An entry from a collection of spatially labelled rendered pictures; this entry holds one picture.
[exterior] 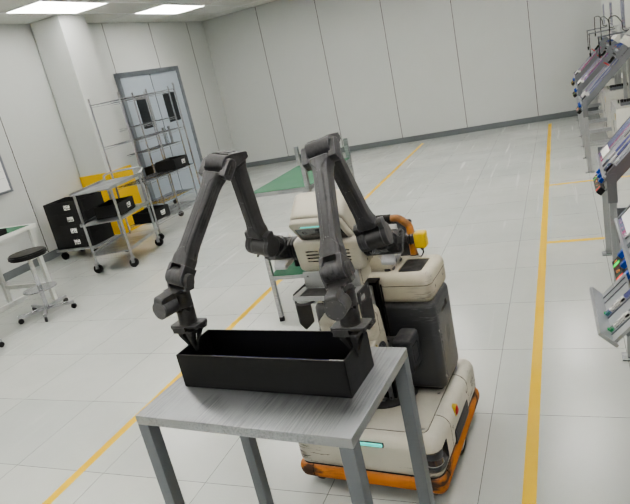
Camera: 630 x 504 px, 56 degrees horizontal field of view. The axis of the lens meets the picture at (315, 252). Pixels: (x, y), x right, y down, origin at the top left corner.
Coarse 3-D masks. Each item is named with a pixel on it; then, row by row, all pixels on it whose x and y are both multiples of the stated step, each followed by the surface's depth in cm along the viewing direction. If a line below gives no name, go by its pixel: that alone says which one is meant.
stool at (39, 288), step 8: (32, 248) 553; (40, 248) 545; (16, 256) 533; (24, 256) 529; (32, 256) 531; (32, 264) 546; (32, 272) 548; (32, 288) 557; (40, 288) 551; (48, 288) 545; (64, 296) 580; (32, 304) 574; (40, 304) 568; (48, 304) 560; (56, 304) 558; (64, 304) 558; (72, 304) 559; (32, 312) 551
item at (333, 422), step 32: (384, 352) 178; (384, 384) 161; (160, 416) 170; (192, 416) 167; (224, 416) 163; (256, 416) 159; (288, 416) 156; (320, 416) 153; (352, 416) 150; (416, 416) 183; (160, 448) 177; (256, 448) 221; (352, 448) 142; (416, 448) 186; (160, 480) 180; (256, 480) 223; (352, 480) 146; (416, 480) 190
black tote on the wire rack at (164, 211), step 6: (144, 210) 795; (156, 210) 772; (162, 210) 784; (168, 210) 795; (132, 216) 773; (138, 216) 770; (144, 216) 766; (156, 216) 772; (162, 216) 783; (138, 222) 773; (144, 222) 770; (150, 222) 766
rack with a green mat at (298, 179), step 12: (348, 156) 455; (300, 168) 457; (276, 180) 427; (288, 180) 416; (300, 180) 406; (312, 180) 396; (264, 192) 393; (276, 192) 390; (288, 192) 387; (276, 276) 413; (288, 276) 409; (300, 276) 406; (276, 288) 418; (276, 300) 420
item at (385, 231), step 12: (336, 132) 177; (312, 144) 170; (324, 144) 168; (312, 156) 170; (336, 168) 179; (348, 168) 183; (336, 180) 182; (348, 180) 181; (348, 192) 183; (360, 192) 187; (348, 204) 186; (360, 204) 185; (360, 216) 188; (372, 216) 190; (360, 228) 190; (372, 228) 190; (384, 228) 190; (360, 240) 193; (384, 240) 190
